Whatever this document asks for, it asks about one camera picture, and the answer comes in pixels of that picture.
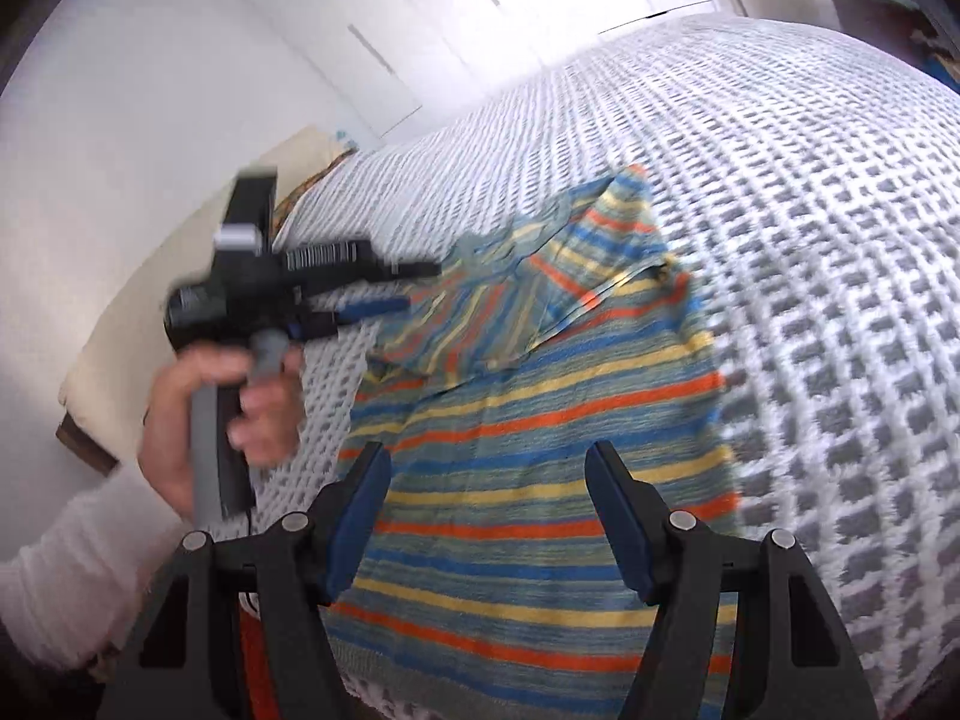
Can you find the orange floral green bedsheet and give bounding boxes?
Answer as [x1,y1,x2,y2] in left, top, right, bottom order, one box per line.
[272,148,356,234]

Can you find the cream padded headboard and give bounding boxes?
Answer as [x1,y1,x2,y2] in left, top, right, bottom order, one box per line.
[55,127,356,475]

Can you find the person's left hand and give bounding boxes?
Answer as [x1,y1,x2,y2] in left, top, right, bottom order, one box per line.
[139,343,304,523]

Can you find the white sleeved left forearm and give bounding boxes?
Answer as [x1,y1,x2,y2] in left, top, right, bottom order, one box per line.
[2,465,189,671]

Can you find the white grey checkered blanket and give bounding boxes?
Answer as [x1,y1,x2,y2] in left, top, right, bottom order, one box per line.
[260,16,958,718]

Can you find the dark wooden side furniture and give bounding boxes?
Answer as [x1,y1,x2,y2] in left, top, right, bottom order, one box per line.
[832,0,958,91]

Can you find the colourful striped knit sweater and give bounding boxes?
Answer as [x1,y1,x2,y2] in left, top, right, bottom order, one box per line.
[325,166,737,718]

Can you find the white wardrobe doors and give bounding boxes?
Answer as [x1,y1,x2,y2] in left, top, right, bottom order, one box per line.
[244,0,734,142]

